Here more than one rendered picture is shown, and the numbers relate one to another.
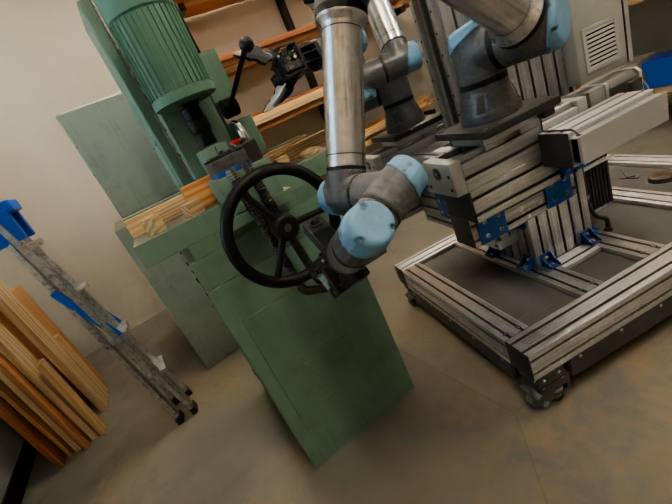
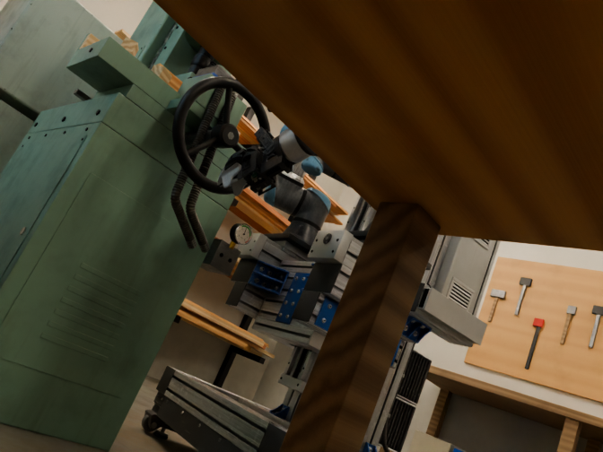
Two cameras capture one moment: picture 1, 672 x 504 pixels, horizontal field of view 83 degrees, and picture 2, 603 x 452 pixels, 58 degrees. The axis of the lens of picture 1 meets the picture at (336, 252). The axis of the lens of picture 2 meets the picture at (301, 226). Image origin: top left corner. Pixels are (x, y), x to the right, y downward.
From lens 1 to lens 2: 0.88 m
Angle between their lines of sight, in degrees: 42
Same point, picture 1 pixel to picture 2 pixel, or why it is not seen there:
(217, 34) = not seen: hidden behind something
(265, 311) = (111, 190)
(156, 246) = (120, 55)
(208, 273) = (120, 113)
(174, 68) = not seen: hidden behind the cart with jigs
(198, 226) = (154, 84)
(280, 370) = (56, 249)
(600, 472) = not seen: outside the picture
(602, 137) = (442, 305)
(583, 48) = (448, 289)
